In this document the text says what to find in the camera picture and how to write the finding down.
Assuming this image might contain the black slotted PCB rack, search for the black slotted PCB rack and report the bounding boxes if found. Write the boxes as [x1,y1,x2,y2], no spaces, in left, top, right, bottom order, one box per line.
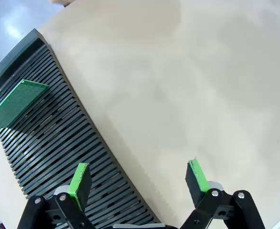
[0,28,161,229]

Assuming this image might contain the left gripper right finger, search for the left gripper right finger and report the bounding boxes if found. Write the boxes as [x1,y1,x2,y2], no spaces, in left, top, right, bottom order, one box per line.
[179,159,266,229]

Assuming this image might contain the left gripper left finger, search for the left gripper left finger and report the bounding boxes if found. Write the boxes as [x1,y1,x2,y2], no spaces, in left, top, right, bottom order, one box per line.
[17,163,95,229]

